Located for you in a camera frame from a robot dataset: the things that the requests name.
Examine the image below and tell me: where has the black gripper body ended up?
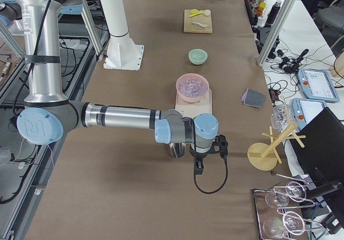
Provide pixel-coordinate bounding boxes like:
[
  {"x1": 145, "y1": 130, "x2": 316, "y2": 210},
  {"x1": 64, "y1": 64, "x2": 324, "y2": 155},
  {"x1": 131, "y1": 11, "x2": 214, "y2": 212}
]
[{"x1": 190, "y1": 135, "x2": 228, "y2": 175}]

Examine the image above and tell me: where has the white ceramic spoon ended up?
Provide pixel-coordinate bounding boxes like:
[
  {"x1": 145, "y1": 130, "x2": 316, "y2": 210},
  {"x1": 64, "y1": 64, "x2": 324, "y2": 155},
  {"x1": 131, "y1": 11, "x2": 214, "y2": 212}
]
[{"x1": 191, "y1": 21, "x2": 209, "y2": 28}]

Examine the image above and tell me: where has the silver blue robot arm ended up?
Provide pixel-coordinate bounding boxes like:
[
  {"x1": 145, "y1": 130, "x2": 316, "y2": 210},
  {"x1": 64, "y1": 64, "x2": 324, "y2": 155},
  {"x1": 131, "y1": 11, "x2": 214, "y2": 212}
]
[{"x1": 15, "y1": 0, "x2": 228, "y2": 175}]

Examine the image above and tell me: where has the metal ice scoop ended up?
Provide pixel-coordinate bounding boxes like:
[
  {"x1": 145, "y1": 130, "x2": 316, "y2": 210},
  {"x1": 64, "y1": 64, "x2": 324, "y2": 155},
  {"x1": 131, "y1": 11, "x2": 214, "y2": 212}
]
[{"x1": 169, "y1": 143, "x2": 187, "y2": 158}]

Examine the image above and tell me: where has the pink bowl of ice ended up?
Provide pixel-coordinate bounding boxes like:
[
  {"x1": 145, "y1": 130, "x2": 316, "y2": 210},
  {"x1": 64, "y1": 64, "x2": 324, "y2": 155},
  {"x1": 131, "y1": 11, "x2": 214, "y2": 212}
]
[{"x1": 175, "y1": 73, "x2": 210, "y2": 103}]

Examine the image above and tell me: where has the mint green bowl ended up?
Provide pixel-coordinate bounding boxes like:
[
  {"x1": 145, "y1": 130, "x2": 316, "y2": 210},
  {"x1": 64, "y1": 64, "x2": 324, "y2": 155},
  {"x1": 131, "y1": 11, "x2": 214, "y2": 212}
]
[{"x1": 188, "y1": 49, "x2": 208, "y2": 65}]

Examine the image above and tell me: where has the yellow measuring spoon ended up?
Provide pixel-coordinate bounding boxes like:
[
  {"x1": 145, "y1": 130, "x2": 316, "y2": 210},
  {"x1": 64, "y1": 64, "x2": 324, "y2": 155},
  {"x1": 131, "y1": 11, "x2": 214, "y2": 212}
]
[{"x1": 189, "y1": 9, "x2": 204, "y2": 18}]

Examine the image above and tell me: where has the wooden cup tree stand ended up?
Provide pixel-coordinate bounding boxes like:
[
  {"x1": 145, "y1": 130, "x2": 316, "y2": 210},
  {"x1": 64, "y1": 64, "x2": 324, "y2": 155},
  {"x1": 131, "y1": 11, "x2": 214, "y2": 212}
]
[{"x1": 247, "y1": 115, "x2": 306, "y2": 171}]

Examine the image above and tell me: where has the beige rabbit tray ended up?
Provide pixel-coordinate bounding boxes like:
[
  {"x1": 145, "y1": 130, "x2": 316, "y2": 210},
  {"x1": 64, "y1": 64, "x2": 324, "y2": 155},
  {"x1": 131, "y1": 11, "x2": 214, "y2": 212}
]
[{"x1": 175, "y1": 89, "x2": 212, "y2": 118}]

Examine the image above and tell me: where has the grey folded cloth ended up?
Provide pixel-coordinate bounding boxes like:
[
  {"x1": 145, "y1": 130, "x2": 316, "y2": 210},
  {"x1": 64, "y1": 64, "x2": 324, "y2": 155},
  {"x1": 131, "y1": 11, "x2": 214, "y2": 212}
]
[{"x1": 241, "y1": 88, "x2": 267, "y2": 109}]

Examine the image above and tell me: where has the clear plastic cup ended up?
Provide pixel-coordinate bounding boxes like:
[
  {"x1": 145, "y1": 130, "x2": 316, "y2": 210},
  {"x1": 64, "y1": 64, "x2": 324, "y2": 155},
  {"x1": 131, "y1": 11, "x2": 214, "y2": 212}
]
[{"x1": 271, "y1": 104, "x2": 292, "y2": 131}]

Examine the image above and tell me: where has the wine glass upper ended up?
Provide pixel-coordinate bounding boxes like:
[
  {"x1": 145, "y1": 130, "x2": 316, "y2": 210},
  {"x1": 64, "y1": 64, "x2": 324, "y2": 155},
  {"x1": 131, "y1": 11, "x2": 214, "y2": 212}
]
[{"x1": 265, "y1": 181, "x2": 306, "y2": 208}]

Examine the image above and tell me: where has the wine glass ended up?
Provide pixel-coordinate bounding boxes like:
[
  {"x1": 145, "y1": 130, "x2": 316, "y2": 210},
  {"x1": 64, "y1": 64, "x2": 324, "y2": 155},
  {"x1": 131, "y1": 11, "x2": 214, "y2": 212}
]
[
  {"x1": 263, "y1": 211, "x2": 305, "y2": 239},
  {"x1": 265, "y1": 181, "x2": 306, "y2": 208}
]

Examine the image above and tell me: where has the blue teach pendant near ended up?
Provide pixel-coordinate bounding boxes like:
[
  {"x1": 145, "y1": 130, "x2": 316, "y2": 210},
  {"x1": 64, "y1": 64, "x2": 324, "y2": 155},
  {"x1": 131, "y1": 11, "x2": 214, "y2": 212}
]
[{"x1": 292, "y1": 98, "x2": 327, "y2": 130}]

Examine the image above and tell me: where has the blue teach pendant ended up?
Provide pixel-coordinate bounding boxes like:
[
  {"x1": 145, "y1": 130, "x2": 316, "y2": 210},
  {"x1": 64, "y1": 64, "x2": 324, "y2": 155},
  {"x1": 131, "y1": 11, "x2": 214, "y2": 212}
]
[
  {"x1": 292, "y1": 98, "x2": 327, "y2": 130},
  {"x1": 297, "y1": 68, "x2": 340, "y2": 103}
]

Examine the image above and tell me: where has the wine glass lower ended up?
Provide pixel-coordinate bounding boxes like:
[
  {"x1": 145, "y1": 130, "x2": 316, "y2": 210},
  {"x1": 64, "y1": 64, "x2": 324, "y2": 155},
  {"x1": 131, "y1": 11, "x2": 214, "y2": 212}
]
[{"x1": 263, "y1": 211, "x2": 305, "y2": 239}]

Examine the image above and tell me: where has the black monitor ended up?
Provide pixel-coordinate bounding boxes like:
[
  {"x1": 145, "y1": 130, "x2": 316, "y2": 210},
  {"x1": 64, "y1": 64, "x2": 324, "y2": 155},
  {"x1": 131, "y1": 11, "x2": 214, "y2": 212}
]
[{"x1": 290, "y1": 107, "x2": 343, "y2": 186}]

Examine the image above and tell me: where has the blue teach pendant far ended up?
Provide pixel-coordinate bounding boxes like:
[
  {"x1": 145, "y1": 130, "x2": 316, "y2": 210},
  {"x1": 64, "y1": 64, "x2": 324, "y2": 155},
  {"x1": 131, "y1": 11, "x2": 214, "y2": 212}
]
[{"x1": 297, "y1": 68, "x2": 340, "y2": 103}]

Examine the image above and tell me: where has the bamboo cutting board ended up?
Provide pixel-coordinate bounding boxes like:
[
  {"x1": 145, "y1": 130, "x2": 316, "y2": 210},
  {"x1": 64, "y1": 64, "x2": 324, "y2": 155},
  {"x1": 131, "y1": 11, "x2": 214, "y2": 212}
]
[{"x1": 183, "y1": 9, "x2": 213, "y2": 34}]

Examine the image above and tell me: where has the condiment bottles group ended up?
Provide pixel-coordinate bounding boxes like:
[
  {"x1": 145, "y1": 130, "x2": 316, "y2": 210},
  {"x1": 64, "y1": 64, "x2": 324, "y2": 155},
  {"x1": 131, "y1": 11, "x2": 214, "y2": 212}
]
[{"x1": 246, "y1": 0, "x2": 267, "y2": 26}]

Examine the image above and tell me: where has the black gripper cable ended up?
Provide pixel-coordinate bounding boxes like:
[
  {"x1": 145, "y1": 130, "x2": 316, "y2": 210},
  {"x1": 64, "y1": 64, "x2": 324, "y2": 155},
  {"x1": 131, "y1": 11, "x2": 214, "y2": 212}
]
[{"x1": 193, "y1": 154, "x2": 229, "y2": 194}]

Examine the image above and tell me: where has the white camera stand column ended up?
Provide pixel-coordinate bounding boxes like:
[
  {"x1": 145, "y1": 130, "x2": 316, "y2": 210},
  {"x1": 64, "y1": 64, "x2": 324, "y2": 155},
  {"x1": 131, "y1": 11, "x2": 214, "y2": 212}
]
[{"x1": 100, "y1": 0, "x2": 144, "y2": 71}]

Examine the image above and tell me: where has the aluminium frame post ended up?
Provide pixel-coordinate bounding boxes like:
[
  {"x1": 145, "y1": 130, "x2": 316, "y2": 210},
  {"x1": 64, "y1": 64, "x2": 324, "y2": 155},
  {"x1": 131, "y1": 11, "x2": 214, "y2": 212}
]
[{"x1": 255, "y1": 0, "x2": 300, "y2": 65}]

